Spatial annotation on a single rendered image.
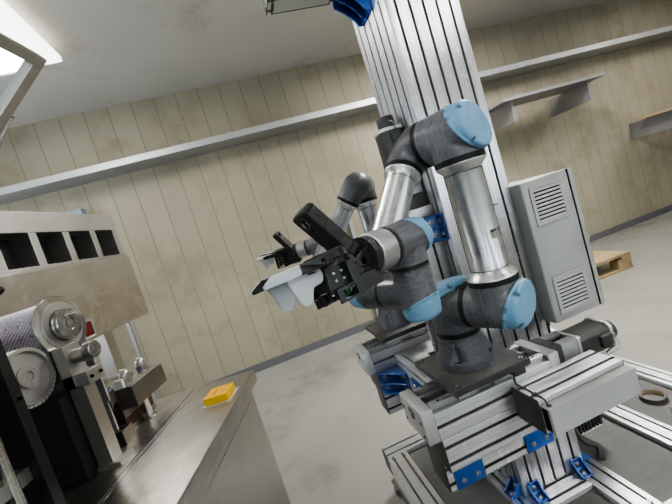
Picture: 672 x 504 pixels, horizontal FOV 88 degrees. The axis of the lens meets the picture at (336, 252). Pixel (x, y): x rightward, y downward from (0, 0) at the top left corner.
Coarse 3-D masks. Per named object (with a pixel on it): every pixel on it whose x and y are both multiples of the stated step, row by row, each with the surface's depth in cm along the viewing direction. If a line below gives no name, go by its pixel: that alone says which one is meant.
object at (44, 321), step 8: (56, 304) 84; (64, 304) 86; (48, 312) 81; (40, 320) 79; (48, 320) 80; (48, 328) 80; (48, 336) 79; (80, 336) 88; (56, 344) 81; (64, 344) 83
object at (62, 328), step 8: (56, 312) 82; (56, 320) 81; (64, 320) 83; (72, 320) 85; (80, 320) 87; (56, 328) 80; (64, 328) 82; (72, 328) 85; (80, 328) 86; (56, 336) 81; (64, 336) 82; (72, 336) 83
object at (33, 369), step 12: (24, 348) 73; (36, 348) 76; (12, 360) 71; (24, 360) 73; (36, 360) 76; (48, 360) 78; (24, 372) 72; (36, 372) 75; (48, 372) 78; (24, 384) 71; (36, 384) 74; (48, 384) 77; (24, 396) 71; (36, 396) 73
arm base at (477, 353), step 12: (444, 336) 93; (456, 336) 91; (468, 336) 90; (480, 336) 92; (444, 348) 93; (456, 348) 91; (468, 348) 90; (480, 348) 90; (492, 348) 93; (444, 360) 93; (456, 360) 92; (468, 360) 89; (480, 360) 89; (492, 360) 91; (456, 372) 91; (468, 372) 89
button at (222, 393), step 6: (228, 384) 104; (210, 390) 104; (216, 390) 102; (222, 390) 101; (228, 390) 100; (210, 396) 99; (216, 396) 98; (222, 396) 98; (228, 396) 99; (204, 402) 99; (210, 402) 99; (216, 402) 99
